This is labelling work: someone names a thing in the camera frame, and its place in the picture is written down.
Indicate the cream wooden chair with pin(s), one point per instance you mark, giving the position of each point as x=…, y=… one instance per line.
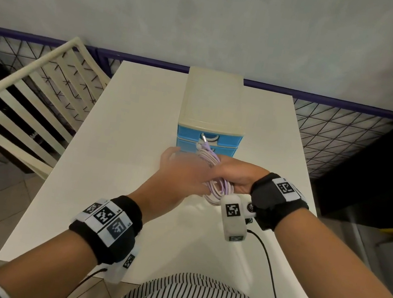
x=19, y=75

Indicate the person's right forearm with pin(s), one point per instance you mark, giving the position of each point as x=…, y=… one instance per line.
x=320, y=257

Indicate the white table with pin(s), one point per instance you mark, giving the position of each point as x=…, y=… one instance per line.
x=132, y=108

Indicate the black right wristband with markers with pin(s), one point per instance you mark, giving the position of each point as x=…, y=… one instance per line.
x=269, y=205

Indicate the person's left hand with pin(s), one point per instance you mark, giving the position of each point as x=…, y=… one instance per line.
x=177, y=181

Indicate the black furniture piece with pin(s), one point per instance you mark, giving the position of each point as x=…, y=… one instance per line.
x=379, y=181

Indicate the black left wristband with markers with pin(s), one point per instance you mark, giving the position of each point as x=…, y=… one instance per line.
x=118, y=253

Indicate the black wristband with markers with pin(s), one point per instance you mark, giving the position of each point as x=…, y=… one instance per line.
x=118, y=253
x=269, y=205

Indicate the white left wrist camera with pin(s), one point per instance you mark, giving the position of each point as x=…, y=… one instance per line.
x=118, y=275

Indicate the person's right hand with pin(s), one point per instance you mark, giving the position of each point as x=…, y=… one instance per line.
x=242, y=174

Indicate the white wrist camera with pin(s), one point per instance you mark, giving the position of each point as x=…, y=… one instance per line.
x=234, y=230
x=118, y=275

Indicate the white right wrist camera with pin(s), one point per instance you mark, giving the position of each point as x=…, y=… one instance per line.
x=234, y=230

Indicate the person's left forearm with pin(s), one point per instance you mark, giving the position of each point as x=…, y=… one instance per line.
x=45, y=272

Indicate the cream drawer cabinet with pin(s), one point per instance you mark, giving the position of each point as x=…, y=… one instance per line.
x=214, y=102

